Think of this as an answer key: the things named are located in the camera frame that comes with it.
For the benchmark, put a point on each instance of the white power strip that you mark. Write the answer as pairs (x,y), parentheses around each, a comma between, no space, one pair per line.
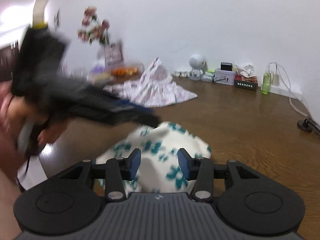
(283,91)

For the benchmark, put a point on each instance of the oranges in plastic bag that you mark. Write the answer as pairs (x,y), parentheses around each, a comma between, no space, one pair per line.
(124,71)

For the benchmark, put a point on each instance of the white charger plug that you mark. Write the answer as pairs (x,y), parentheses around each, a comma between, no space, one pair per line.
(275,79)

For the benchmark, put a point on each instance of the red black tissue box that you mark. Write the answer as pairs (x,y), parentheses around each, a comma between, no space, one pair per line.
(246,78)

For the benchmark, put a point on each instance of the white tin box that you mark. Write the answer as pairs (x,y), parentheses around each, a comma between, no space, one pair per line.
(224,77)

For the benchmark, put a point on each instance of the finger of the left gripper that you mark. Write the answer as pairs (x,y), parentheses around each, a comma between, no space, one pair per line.
(124,105)
(148,118)

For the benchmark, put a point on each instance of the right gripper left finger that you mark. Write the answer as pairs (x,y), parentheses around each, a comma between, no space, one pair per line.
(116,171)

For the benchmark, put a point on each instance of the black small box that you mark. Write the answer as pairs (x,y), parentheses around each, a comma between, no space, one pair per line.
(226,66)

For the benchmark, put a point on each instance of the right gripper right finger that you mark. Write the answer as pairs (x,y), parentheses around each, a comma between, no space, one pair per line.
(200,170)

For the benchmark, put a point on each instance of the cream teal floral garment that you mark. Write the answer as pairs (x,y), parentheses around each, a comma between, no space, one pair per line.
(159,171)

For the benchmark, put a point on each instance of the pink artificial flowers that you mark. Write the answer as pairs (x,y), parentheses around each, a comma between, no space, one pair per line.
(92,29)

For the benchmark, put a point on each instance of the pink floral dress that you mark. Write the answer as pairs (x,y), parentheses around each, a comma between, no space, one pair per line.
(155,88)

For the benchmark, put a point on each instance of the green white small box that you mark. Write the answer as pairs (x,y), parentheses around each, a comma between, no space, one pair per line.
(208,76)

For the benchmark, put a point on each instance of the white robot figurine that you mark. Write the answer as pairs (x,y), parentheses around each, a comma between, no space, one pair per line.
(198,65)

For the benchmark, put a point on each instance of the green spray bottle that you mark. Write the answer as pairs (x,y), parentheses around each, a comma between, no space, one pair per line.
(266,83)

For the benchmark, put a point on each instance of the person left hand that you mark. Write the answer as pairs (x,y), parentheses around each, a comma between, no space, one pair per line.
(15,112)

